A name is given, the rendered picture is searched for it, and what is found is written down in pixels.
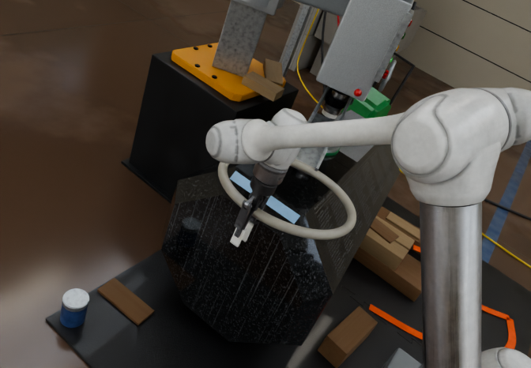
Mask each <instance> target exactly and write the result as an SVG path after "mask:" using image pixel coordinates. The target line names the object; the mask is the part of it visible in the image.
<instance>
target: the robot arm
mask: <svg viewBox="0 0 531 368"><path fill-rule="evenodd" d="M530 140H531V91H530V90H526V89H522V88H456V89H451V90H448V91H445V92H439V93H436V94H434V95H431V96H428V97H426V98H424V99H422V100H420V101H419V102H417V103H415V104H413V105H412V106H411V107H410V108H409V109H408V110H407V111H406V112H403V113H400V114H397V115H389V116H384V117H377V118H362V119H353V120H343V121H334V122H316V123H307V120H306V119H305V118H304V116H303V115H302V114H300V113H299V112H298V111H294V110H292V109H288V108H283V109H281V110H280V111H279V112H277V113H276V114H275V115H274V116H273V118H272V120H271V121H268V122H265V121H263V120H261V119H243V118H239V119H235V120H227V121H223V122H219V123H217V124H215V125H214V126H212V127H211V128H210V130H209V132H208V133H207V135H206V140H205V143H206V148H207V150H208V152H209V154H210V155H211V157H213V158H214V159H215V160H218V161H220V162H222V163H231V164H254V163H255V165H254V169H253V174H254V175H253V177H252V179H251V181H250V187H251V189H252V192H251V193H250V195H249V199H248V200H247V201H245V200H244V201H243V203H242V207H241V209H240V211H239V215H238V217H237V219H236V222H235V225H234V226H235V227H236V229H235V231H234V234H233V236H232V239H231V241H230V242H231V243H232V244H233V245H235V246H236V247H239V244H240V243H241V241H242V240H243V241H244V242H246V241H247V239H248V236H249V234H250V232H251V230H252V227H253V226H254V224H257V223H258V221H256V220H257V219H256V218H254V217H253V216H252V214H253V213H254V211H256V210H257V209H258V208H260V209H261V210H263V209H264V207H265V206H266V203H267V201H268V200H269V197H270V196H272V195H273V194H274V192H275V190H276V188H277V186H278V185H280V184H281V183H282V181H283V179H284V177H285V175H286V172H287V171H288V168H289V166H290V165H291V164H292V162H293V161H294V160H295V159H296V157H297V156H298V154H299V151H300V149H301V148H317V147H339V146H361V145H391V152H392V155H393V158H394V160H395V162H396V164H397V166H398V167H399V168H400V170H401V171H402V172H403V173H404V174H405V177H406V178H407V181H408V183H409V188H410V190H411V192H412V194H413V196H414V197H415V198H416V199H417V200H418V201H419V202H420V257H421V291H422V325H423V359H424V368H531V358H529V357H528V356H527V355H525V354H523V353H521V352H520V351H517V350H514V349H509V348H507V347H496V348H492V349H488V350H486V351H482V352H481V303H482V201H483V200H484V199H485V198H486V196H487V195H488V194H489V192H490V190H491V185H492V181H493V178H494V173H495V168H496V165H497V162H498V159H499V154H500V153H501V152H502V151H504V150H506V149H509V148H510V147H511V146H512V145H520V144H523V143H525V142H527V141H530Z"/></svg>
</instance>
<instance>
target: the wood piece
mask: <svg viewBox="0 0 531 368"><path fill-rule="evenodd" d="M241 84H243V85H244V86H246V87H248V88H250V89H251V90H253V91H255V92H257V93H258V94H260V95H262V96H264V97H265V98H267V99H269V100H272V101H273V102H274V101H275V100H277V99H279V98H281V97H282V94H283V92H284V88H282V87H281V86H279V85H278V84H275V83H273V82H272V81H270V80H268V79H266V78H264V77H262V76H261V75H259V74H257V73H255V72H253V71H252V72H250V73H248V74H246V75H244V76H243V80H242V83H241Z"/></svg>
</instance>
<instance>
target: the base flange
mask: <svg viewBox="0 0 531 368"><path fill-rule="evenodd" d="M217 45H218V43H211V44H206V45H201V46H196V47H187V48H182V49H177V50H173V51H172V54H171V60H172V61H173V62H175V63H176V64H178V65H179V66H181V67H183V68H184V69H185V70H187V71H188V72H190V73H192V74H193V75H194V76H196V77H197V78H198V79H200V80H201V81H203V82H205V83H206V84H207V85H209V86H210V87H212V88H214V89H215V90H217V91H218V92H219V93H221V94H222V95H224V96H226V97H227V98H229V99H230V100H234V101H237V102H241V101H244V100H248V99H250V98H253V97H255V96H260V94H258V93H257V92H255V91H253V90H251V89H250V88H248V87H246V86H244V85H243V84H241V83H242V80H243V77H241V76H238V75H235V74H233V73H229V72H227V71H224V70H222V69H218V68H216V67H213V66H212V64H213V59H214V56H215V54H216V50H217ZM252 71H253V72H255V73H257V74H259V75H261V76H262V77H265V74H264V69H263V64H262V63H260V62H259V61H257V60H256V59H254V58H252V61H251V64H250V67H249V70H248V72H247V73H250V72H252ZM285 83H286V80H285V79H284V77H283V85H282V86H281V85H279V86H281V87H282V88H283V87H284V86H285Z"/></svg>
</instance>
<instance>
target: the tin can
mask: <svg viewBox="0 0 531 368"><path fill-rule="evenodd" d="M88 304H89V295H88V293H87V292H86V291H84V290H82V289H78V288H74V289H71V290H68V291H67V292H66V293H65V294H64V295H63V298H62V309H61V314H60V321H61V323H62V324H63V325H64V326H66V327H68V328H76V327H78V326H80V325H82V324H83V323H84V321H85V316H86V312H87V308H88Z"/></svg>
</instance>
